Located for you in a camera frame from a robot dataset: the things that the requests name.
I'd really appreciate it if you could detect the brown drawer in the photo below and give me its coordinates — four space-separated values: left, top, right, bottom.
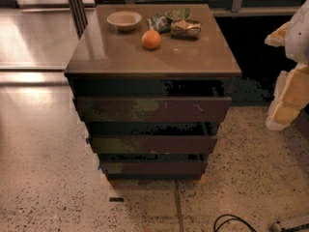
75 97 231 123
90 135 217 154
100 160 207 175

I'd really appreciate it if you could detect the beige ceramic bowl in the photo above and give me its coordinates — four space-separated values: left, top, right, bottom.
107 11 142 33

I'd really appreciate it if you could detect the black tape floor marker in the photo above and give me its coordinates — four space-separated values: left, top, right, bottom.
109 197 124 202

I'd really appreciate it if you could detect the brown drawer cabinet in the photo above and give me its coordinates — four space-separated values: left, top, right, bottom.
65 5 241 179

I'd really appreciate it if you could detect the orange fruit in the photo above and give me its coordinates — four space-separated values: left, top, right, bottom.
142 30 161 49

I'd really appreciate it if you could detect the grey power strip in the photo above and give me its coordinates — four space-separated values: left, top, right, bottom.
269 215 309 232

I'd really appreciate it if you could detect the brown shiny snack bag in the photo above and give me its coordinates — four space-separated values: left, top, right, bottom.
171 19 202 39

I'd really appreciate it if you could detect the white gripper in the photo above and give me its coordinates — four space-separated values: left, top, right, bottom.
265 0 309 131

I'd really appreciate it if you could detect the black floor cable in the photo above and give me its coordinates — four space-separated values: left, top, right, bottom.
213 214 258 232

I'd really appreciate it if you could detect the green snack bag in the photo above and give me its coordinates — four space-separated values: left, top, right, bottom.
147 8 191 34

